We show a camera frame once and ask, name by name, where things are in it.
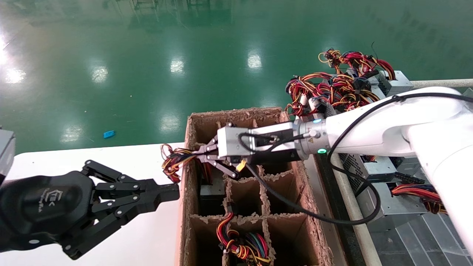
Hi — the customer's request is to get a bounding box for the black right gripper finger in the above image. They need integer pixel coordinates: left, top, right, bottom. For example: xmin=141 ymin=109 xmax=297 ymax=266
xmin=192 ymin=137 xmax=220 ymax=158
xmin=201 ymin=156 xmax=239 ymax=179

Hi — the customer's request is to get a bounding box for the black conveyor frame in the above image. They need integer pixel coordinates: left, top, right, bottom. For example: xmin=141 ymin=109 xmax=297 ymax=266
xmin=314 ymin=153 xmax=371 ymax=266

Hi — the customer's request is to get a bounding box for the brown divided cardboard box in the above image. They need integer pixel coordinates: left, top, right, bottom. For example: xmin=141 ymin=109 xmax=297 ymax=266
xmin=179 ymin=107 xmax=335 ymax=266

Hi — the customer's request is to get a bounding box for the left wrist camera housing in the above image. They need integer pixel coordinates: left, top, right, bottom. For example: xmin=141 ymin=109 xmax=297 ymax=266
xmin=0 ymin=129 xmax=16 ymax=178

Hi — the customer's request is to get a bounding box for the short black cable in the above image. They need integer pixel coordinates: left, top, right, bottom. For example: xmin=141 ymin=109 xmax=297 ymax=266
xmin=238 ymin=132 xmax=309 ymax=153

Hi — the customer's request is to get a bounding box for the white rail pipe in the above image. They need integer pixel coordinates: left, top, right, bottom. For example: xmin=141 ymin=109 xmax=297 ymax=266
xmin=410 ymin=79 xmax=473 ymax=89

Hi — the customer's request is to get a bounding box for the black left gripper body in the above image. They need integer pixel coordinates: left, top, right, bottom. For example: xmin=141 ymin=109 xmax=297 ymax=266
xmin=0 ymin=172 xmax=99 ymax=252

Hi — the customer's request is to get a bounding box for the clear plastic divider tray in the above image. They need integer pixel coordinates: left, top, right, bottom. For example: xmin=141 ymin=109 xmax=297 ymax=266
xmin=370 ymin=211 xmax=473 ymax=266

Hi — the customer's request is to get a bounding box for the short white tube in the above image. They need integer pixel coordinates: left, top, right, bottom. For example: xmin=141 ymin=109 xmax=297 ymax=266
xmin=294 ymin=94 xmax=308 ymax=121

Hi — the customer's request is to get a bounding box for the right wrist camera housing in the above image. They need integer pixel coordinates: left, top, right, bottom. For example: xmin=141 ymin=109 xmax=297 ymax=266
xmin=217 ymin=122 xmax=296 ymax=163

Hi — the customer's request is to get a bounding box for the long black cable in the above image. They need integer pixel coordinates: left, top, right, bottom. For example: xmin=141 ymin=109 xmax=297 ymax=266
xmin=236 ymin=92 xmax=473 ymax=225

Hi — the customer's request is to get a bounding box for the long white pipe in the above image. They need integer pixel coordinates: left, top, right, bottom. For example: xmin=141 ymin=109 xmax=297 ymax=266
xmin=309 ymin=96 xmax=385 ymax=266

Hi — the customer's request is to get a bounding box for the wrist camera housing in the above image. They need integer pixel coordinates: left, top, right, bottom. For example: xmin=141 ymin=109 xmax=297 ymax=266
xmin=0 ymin=129 xmax=16 ymax=178
xmin=217 ymin=122 xmax=296 ymax=163

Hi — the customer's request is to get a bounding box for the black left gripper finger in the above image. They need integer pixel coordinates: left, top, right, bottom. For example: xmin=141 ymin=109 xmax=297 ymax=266
xmin=82 ymin=160 xmax=181 ymax=200
xmin=61 ymin=193 xmax=181 ymax=260

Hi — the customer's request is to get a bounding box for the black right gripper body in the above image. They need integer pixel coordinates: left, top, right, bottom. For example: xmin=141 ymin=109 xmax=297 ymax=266
xmin=222 ymin=147 xmax=309 ymax=166

